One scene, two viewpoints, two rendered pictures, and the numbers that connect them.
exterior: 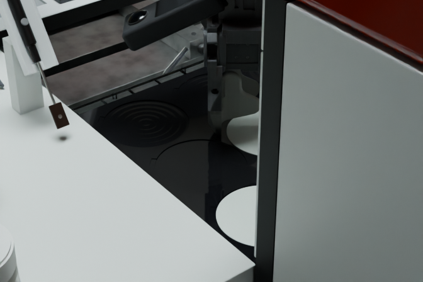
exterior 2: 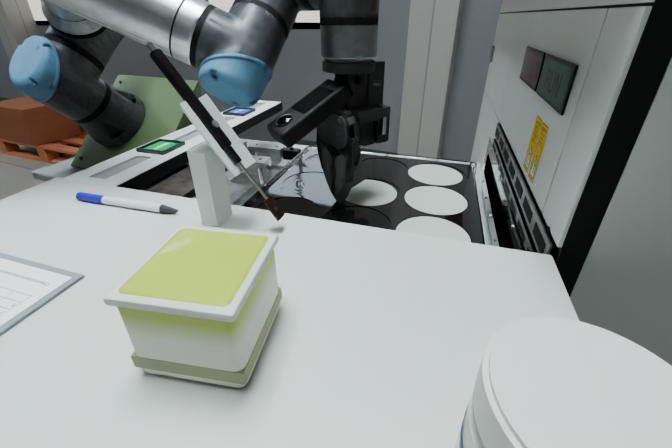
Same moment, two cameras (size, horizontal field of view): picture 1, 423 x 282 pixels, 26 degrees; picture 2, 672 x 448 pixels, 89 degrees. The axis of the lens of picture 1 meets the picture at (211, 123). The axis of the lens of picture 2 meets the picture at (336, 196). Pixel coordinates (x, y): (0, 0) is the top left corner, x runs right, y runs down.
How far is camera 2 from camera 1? 0.65 m
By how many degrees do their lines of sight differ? 31
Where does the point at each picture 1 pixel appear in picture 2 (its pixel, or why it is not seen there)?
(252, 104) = (366, 171)
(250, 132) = (357, 195)
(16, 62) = (209, 172)
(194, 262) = (519, 275)
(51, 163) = (296, 252)
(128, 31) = (286, 130)
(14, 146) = not seen: hidden behind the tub
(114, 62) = not seen: hidden behind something
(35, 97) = (226, 206)
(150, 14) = (296, 114)
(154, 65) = (244, 184)
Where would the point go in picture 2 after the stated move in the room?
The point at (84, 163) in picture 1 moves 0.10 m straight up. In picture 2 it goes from (323, 240) to (321, 146)
